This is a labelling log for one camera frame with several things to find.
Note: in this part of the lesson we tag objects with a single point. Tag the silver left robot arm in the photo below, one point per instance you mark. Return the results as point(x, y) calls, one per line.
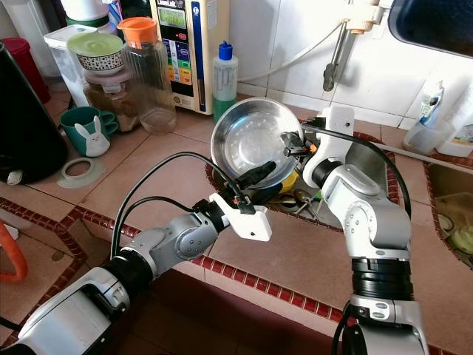
point(170, 240)

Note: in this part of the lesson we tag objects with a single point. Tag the cream faucet filter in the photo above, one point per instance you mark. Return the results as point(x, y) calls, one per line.
point(366, 15)

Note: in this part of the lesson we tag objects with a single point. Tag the yellow plastic cup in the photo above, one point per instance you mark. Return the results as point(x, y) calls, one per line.
point(288, 185)

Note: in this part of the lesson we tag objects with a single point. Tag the green dish soap bottle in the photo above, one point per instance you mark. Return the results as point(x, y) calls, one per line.
point(225, 78)

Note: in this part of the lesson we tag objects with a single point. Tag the white and green bottle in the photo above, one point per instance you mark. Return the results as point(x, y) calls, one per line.
point(83, 9)

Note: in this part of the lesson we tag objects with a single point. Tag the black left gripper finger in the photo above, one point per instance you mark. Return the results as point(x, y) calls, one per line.
point(259, 175)

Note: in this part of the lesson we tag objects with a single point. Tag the cream water ionizer machine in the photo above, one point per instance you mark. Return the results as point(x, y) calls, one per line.
point(174, 63)

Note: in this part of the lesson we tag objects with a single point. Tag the grey metal faucet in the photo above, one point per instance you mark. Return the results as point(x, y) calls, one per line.
point(332, 70)

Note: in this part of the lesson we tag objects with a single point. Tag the white translucent plastic container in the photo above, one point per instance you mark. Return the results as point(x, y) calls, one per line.
point(58, 55)

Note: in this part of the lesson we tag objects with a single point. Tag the glass jar with brown contents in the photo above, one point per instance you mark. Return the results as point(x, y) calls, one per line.
point(111, 103)

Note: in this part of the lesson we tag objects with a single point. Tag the clear plastic cup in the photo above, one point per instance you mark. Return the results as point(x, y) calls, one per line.
point(425, 139)

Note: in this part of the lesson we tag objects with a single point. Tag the round steel bowl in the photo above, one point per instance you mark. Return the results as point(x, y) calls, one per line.
point(255, 140)

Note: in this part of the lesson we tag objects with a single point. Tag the dark red canister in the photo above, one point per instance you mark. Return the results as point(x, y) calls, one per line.
point(26, 66)

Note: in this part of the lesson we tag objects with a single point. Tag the stainless steel sink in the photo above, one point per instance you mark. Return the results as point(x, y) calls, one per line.
point(362, 151)
point(447, 188)

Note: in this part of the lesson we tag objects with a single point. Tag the clear pitcher with orange lid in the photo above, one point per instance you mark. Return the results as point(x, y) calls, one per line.
point(148, 81)

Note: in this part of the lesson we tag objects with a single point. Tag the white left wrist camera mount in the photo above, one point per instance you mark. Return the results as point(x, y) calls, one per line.
point(250, 224)

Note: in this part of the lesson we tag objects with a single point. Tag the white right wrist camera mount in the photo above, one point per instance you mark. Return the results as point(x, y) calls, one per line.
point(338, 126)

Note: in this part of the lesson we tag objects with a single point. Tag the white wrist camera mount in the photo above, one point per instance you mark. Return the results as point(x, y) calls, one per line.
point(338, 126)
point(250, 224)

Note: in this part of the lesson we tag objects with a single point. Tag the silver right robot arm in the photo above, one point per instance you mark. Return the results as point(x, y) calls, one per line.
point(377, 222)

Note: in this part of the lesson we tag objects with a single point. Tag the green round lid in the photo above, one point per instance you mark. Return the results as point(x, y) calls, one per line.
point(94, 43)

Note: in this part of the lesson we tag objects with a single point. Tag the patterned ceramic bowl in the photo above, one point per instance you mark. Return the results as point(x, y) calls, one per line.
point(101, 63)

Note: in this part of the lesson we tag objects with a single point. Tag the dark blue basin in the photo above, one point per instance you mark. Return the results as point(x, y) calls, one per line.
point(432, 26)

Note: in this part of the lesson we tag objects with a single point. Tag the white and blue tube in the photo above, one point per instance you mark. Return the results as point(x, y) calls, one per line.
point(432, 103)

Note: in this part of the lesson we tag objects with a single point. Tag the black electric kettle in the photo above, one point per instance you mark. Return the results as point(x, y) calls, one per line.
point(29, 126)

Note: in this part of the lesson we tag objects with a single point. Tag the teal rabbit mug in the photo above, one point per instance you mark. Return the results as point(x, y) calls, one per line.
point(77, 124)

